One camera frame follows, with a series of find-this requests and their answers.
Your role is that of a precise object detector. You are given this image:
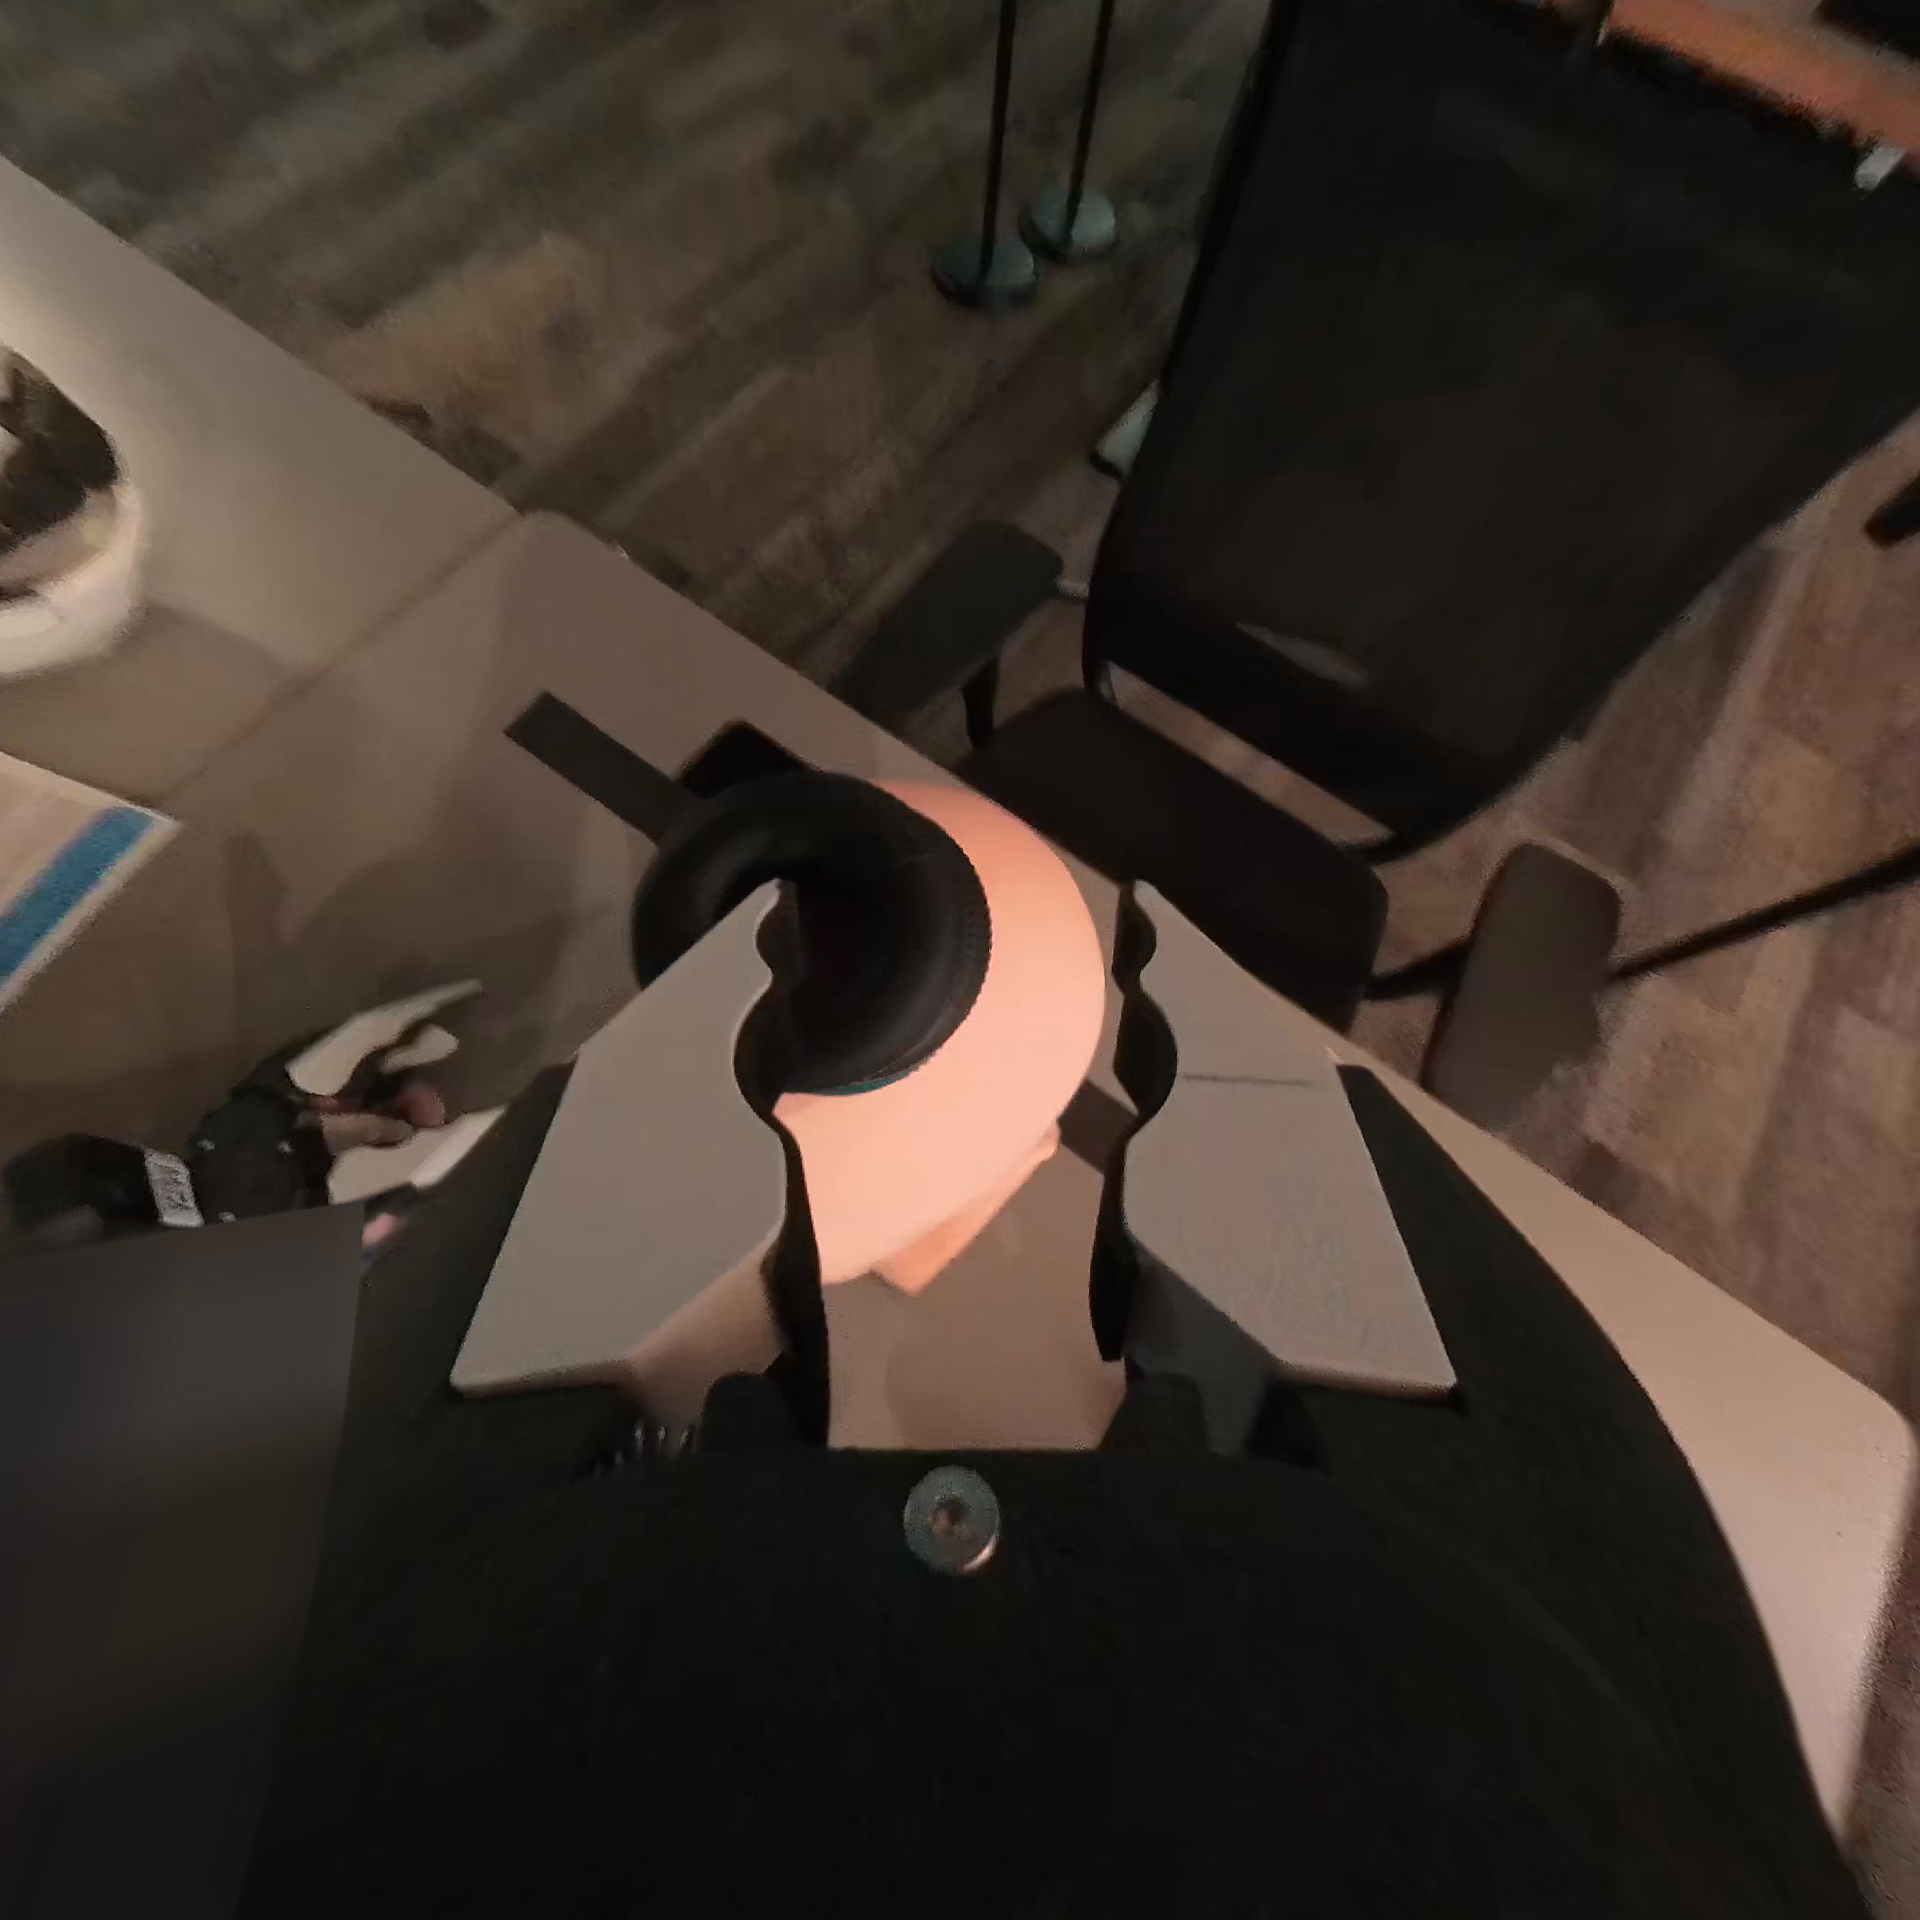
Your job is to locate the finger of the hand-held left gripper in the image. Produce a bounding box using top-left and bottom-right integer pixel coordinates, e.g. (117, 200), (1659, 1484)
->
(282, 978), (487, 1105)

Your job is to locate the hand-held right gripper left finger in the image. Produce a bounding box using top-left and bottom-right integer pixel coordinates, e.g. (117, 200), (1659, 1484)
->
(447, 882), (831, 1446)

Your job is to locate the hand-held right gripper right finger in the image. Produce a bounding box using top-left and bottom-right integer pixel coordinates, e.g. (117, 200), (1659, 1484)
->
(1088, 880), (1462, 1394)

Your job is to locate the black rubber toy tire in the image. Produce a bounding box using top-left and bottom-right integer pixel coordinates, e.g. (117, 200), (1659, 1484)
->
(630, 771), (996, 1099)

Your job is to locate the person's left hand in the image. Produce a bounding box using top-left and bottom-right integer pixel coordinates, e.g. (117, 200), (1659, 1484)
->
(778, 778), (1115, 1296)

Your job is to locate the black tape strip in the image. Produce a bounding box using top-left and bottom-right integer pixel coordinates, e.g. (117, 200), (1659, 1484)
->
(502, 694), (683, 838)

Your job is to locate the box with blue print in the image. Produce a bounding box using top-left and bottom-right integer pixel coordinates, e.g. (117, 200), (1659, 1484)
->
(0, 747), (184, 1023)

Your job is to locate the dark flat sheet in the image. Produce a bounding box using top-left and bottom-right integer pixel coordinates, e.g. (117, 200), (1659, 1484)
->
(0, 1198), (374, 1920)

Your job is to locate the white bowl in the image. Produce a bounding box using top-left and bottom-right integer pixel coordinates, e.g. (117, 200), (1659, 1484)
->
(0, 343), (156, 681)

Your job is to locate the black mesh office chair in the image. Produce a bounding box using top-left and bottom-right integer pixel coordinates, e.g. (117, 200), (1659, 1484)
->
(831, 0), (1920, 1113)

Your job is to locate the black stand pole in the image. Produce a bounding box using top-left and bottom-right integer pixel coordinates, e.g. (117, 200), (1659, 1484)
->
(1019, 0), (1122, 266)
(930, 0), (1046, 320)

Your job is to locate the orange wooden table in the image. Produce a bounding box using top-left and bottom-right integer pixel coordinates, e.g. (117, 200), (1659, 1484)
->
(1591, 0), (1920, 155)

